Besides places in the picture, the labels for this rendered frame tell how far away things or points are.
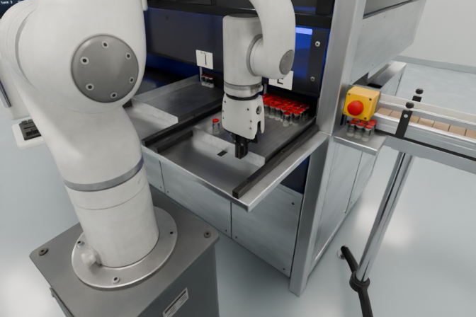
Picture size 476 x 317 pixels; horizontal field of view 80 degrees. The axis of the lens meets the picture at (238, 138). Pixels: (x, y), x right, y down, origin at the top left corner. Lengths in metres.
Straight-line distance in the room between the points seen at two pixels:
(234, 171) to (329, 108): 0.35
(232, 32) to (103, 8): 0.29
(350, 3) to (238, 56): 0.34
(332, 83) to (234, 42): 0.37
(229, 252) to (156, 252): 1.09
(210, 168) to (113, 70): 0.45
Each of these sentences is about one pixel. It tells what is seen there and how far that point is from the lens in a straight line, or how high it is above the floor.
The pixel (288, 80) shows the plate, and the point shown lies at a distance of 0.91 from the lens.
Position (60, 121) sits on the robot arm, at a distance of 0.46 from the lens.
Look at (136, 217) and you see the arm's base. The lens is 0.50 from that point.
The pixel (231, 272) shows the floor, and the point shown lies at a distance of 1.58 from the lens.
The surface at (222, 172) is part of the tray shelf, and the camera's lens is 0.71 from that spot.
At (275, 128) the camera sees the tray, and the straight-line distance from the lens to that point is 0.90.
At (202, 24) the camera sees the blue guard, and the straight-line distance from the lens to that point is 1.10.
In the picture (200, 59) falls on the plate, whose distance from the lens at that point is 1.14.
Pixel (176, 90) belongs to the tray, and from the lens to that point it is 1.22.
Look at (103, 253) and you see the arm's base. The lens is 0.56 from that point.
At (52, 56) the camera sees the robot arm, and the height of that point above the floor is 1.24.
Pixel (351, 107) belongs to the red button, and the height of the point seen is 1.00.
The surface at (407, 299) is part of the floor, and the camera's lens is 1.70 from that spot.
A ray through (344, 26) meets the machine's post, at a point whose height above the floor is 1.19.
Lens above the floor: 1.31
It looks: 31 degrees down
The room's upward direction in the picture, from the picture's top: straight up
